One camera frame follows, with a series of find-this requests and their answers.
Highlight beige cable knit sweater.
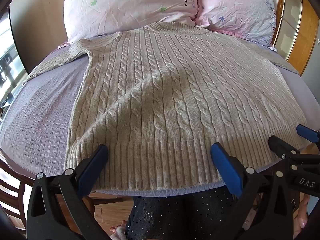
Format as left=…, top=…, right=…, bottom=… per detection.
left=22, top=22, right=310, bottom=190

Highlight wooden framed glass door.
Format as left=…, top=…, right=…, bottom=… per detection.
left=272, top=0, right=314, bottom=64

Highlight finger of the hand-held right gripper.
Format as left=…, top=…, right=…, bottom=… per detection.
left=296, top=124, right=320, bottom=144
left=268, top=135, right=302, bottom=161

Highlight lavender bed sheet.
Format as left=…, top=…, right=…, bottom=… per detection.
left=0, top=36, right=320, bottom=198

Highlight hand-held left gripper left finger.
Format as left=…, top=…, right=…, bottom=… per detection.
left=26, top=144, right=112, bottom=240

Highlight person's dark dotted pants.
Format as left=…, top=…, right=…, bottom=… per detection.
left=124, top=187, right=242, bottom=240

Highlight pink floral pillow with tree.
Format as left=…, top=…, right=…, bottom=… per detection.
left=64, top=0, right=200, bottom=43

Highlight dark wooden chair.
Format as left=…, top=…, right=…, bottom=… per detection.
left=0, top=159, right=34, bottom=232

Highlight window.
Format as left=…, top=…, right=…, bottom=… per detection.
left=0, top=11, right=28, bottom=112

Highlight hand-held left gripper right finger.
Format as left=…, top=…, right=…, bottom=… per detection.
left=210, top=142, right=295, bottom=240

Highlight person's foot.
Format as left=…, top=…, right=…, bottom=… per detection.
left=109, top=226, right=128, bottom=240

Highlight person's right hand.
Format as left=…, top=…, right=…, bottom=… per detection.
left=292, top=194, right=311, bottom=240

